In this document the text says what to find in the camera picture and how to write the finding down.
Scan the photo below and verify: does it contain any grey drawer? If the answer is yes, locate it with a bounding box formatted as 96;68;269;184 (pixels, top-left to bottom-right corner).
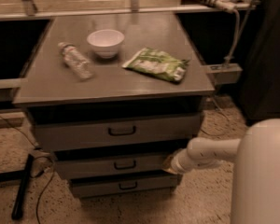
35;113;203;151
70;170;182;198
55;152;169;179

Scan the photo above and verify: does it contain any black stand leg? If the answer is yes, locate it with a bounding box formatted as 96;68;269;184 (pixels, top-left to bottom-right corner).
0;154;34;220

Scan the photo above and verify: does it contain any grey bottom drawer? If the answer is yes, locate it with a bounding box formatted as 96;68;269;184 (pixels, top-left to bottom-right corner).
70;170;182;198

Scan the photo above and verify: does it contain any black floor cable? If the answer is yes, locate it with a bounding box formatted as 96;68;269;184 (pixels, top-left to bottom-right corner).
0;109;56;224

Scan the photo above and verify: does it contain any grey drawer cabinet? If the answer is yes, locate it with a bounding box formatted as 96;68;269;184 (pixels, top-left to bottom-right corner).
12;12;217;201

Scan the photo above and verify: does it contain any clear plastic water bottle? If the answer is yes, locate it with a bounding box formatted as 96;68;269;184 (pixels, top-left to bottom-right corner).
58;42;94;80

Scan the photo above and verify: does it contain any green chip bag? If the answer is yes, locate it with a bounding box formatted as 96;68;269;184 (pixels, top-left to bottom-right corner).
122;48;189;83

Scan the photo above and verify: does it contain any grey top drawer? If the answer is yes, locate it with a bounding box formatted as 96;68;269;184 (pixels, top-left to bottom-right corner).
35;113;203;151

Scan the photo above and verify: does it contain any dark cabinet on right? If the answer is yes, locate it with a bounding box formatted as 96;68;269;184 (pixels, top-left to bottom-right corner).
237;0;280;125

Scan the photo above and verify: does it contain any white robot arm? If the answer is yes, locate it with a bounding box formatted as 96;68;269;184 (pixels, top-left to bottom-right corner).
162;119;280;224

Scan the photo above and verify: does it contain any white power cable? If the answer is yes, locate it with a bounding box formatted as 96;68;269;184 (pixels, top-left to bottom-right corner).
200;8;242;137

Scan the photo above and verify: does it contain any white ceramic bowl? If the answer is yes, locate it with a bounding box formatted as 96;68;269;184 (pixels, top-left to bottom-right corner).
87;29;125;59

